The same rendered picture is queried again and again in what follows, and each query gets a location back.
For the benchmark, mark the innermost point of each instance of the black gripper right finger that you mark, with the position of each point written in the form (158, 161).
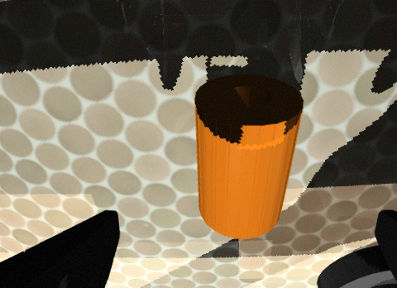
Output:
(386, 234)

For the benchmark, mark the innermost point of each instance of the orange cylindrical knob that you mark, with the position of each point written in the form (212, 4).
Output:
(246, 129)

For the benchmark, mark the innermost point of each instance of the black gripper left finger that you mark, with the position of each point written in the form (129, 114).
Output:
(79, 257)

